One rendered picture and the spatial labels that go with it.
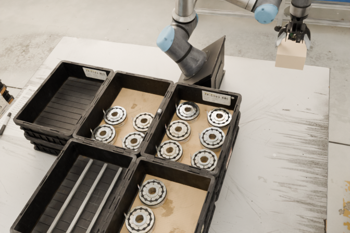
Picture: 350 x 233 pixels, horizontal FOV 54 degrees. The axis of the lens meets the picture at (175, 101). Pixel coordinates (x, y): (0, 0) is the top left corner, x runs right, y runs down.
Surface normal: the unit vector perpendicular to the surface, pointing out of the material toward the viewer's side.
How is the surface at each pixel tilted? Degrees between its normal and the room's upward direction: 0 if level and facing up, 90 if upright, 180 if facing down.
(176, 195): 0
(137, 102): 0
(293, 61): 90
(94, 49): 0
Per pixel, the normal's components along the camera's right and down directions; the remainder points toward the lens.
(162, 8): -0.10, -0.66
